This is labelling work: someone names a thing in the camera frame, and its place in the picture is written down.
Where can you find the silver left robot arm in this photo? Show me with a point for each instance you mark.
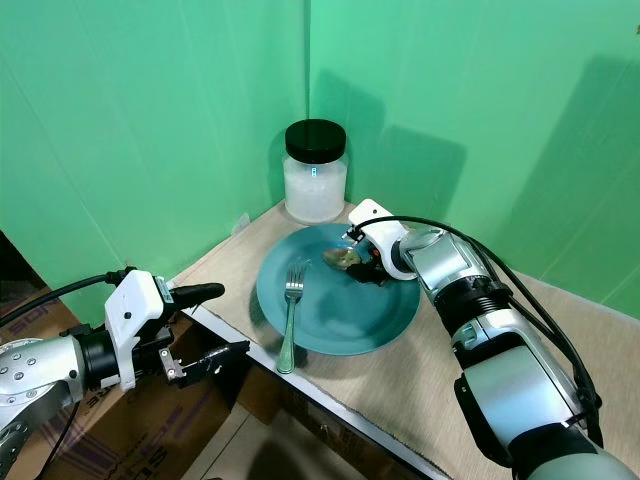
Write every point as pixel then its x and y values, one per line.
pixel 40 372

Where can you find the silver table edge trim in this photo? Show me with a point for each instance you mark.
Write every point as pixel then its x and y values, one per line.
pixel 320 395

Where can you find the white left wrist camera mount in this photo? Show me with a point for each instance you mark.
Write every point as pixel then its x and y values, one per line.
pixel 135 315

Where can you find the glass jar with black lid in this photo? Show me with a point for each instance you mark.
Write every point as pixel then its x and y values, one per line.
pixel 315 190

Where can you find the cardboard box with purple print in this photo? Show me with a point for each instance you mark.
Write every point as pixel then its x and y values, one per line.
pixel 20 325

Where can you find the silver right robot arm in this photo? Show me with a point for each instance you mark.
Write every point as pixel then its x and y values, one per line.
pixel 510 380

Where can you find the teal round plate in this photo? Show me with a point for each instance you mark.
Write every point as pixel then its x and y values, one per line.
pixel 350 322

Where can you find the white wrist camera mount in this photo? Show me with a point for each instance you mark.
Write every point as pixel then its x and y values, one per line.
pixel 380 230
pixel 135 315

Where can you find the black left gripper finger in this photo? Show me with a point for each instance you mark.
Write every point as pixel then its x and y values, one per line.
pixel 225 356
pixel 200 293

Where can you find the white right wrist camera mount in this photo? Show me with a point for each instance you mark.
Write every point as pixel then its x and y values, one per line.
pixel 380 230

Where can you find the metal fork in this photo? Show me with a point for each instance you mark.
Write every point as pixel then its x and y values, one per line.
pixel 288 345

